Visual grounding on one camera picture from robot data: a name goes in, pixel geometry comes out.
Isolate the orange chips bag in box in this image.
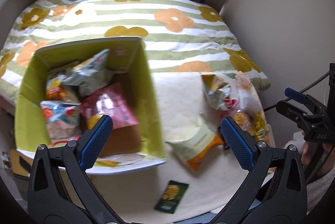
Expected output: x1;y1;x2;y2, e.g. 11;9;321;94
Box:
46;74;79;103

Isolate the blue Oishi shrimp chips bag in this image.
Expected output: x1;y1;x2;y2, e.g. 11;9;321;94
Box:
40;100;81;143

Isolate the waffle snack packet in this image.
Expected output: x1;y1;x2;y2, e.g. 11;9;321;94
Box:
233;111;254;136

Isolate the striped floral duvet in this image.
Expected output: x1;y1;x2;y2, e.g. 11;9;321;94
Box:
1;0;270;101

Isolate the yellow checkered snack packet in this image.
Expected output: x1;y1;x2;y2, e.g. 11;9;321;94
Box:
254;112;268;142

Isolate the black cable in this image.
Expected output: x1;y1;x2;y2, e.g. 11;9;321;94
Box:
263;70;331;112

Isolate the pink snack bag in box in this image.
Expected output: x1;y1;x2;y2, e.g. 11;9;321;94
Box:
81;83;139;129

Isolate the person's right hand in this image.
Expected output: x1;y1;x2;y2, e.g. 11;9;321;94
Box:
300;130;335;166

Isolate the cream floral blanket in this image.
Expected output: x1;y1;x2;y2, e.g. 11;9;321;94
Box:
89;71;270;223

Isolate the white garment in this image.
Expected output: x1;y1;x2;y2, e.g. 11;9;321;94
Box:
285;131;334;213

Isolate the grey-green chips bag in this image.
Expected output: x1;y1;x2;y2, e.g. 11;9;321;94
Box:
62;49;114;97

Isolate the white orange snack bag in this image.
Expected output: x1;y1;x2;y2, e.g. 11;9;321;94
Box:
165;113;224;171

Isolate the crumpled silver snack bag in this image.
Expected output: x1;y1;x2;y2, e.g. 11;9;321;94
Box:
201;74;239;111

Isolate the dark green small snack packet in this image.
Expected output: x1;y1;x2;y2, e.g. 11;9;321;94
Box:
154;180;189;214

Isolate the green cardboard box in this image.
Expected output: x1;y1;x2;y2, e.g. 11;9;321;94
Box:
15;36;165;175

